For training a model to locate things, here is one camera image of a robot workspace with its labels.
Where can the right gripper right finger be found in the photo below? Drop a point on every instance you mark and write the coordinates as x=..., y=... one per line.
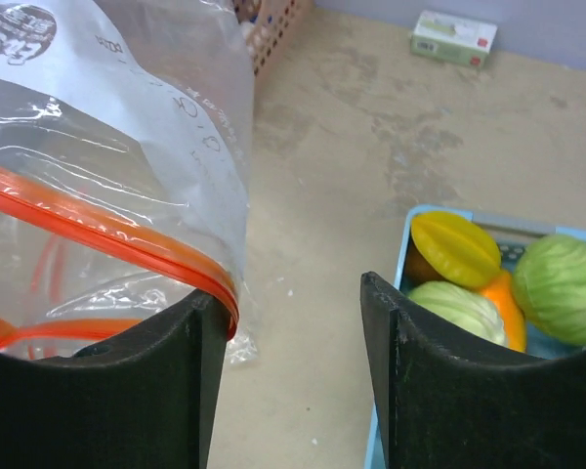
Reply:
x=469, y=391

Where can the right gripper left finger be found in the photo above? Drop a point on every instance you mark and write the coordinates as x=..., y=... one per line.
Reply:
x=145, y=398

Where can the green cabbage front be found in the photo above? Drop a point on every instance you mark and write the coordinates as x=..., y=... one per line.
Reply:
x=466, y=309

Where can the green cabbage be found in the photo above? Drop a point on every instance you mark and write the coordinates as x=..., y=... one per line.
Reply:
x=549, y=285
x=466, y=309

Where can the green cabbage back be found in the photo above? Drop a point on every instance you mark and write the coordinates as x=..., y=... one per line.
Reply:
x=549, y=285

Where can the clear orange zip bag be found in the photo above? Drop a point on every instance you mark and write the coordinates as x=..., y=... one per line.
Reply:
x=125, y=132

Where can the orange fruit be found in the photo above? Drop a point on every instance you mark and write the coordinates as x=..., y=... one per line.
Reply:
x=499, y=292

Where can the yellow starfruit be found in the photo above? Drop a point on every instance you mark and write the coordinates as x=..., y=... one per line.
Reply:
x=456, y=248

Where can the blue plastic basket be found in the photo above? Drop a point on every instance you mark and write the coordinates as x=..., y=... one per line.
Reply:
x=400, y=293

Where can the green white small box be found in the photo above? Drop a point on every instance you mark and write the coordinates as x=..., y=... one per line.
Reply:
x=452, y=39

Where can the pink desk organizer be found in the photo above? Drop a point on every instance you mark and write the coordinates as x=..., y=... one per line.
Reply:
x=268, y=27

